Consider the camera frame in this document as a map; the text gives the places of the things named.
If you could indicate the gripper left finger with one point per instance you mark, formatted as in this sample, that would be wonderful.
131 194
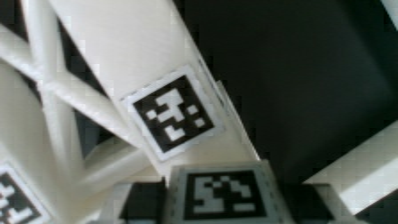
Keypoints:
111 211

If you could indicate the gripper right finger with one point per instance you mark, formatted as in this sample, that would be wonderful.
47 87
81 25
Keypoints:
342 214

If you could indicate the white marker cube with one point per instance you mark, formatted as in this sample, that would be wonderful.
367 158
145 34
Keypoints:
225 194

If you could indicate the white chair back frame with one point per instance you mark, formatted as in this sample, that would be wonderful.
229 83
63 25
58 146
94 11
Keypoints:
87 50

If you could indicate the white right side wall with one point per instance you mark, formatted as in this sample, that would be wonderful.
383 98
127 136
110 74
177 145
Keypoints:
357 124

